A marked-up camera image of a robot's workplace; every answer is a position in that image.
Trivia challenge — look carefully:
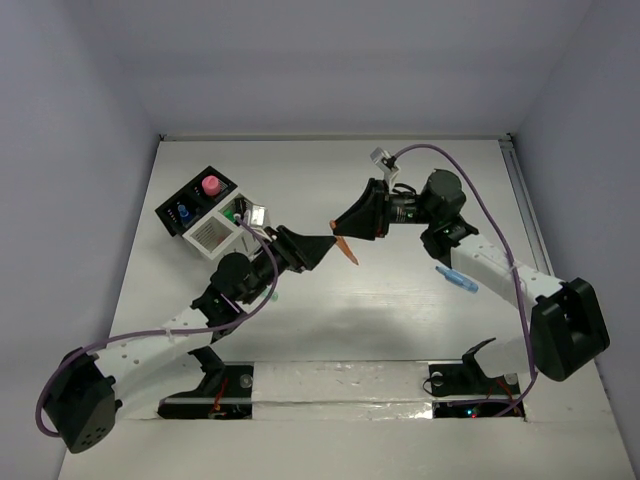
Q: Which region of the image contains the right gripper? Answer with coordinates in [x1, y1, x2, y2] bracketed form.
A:
[332, 176, 438, 239]

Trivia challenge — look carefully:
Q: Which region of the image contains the pink-capped clear pencil tube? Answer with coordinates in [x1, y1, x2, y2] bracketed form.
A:
[201, 175, 222, 197]

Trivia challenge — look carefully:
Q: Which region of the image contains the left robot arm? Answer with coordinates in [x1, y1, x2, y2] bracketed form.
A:
[35, 226, 336, 454]

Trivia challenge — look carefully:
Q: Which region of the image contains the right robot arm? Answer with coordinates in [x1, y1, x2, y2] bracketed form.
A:
[333, 169, 610, 392]

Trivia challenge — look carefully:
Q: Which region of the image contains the white slotted organizer box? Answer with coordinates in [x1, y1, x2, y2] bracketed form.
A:
[183, 188, 271, 263]

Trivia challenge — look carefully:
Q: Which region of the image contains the black slotted organizer box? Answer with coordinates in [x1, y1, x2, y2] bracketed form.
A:
[155, 166, 237, 237]

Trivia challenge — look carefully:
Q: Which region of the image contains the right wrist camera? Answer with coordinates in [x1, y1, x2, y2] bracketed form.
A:
[370, 148, 400, 189]

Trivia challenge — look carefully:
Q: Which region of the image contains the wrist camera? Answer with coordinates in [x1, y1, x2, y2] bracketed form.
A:
[370, 148, 400, 189]
[234, 203, 268, 231]

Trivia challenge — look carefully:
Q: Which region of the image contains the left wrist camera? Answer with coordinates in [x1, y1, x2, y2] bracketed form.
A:
[234, 203, 268, 231]

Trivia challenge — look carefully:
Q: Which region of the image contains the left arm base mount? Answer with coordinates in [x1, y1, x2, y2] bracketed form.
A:
[157, 347, 254, 420]

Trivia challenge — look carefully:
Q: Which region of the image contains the aluminium side rail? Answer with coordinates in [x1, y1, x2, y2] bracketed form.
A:
[499, 138, 581, 354]

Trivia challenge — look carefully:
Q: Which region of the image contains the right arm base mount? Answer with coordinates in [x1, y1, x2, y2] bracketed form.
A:
[422, 338, 525, 419]

